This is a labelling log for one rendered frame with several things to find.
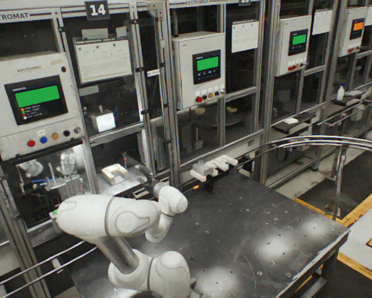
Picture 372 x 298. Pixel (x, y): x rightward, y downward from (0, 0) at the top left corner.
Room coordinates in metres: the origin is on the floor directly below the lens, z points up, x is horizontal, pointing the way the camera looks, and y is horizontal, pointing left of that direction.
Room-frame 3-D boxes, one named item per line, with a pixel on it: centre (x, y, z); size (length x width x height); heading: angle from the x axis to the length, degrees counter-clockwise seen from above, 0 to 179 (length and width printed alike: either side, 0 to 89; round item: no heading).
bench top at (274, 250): (1.41, -0.09, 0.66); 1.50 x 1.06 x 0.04; 127
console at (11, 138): (1.54, 0.80, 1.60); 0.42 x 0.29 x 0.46; 127
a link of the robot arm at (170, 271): (1.04, 0.11, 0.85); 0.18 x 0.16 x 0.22; 79
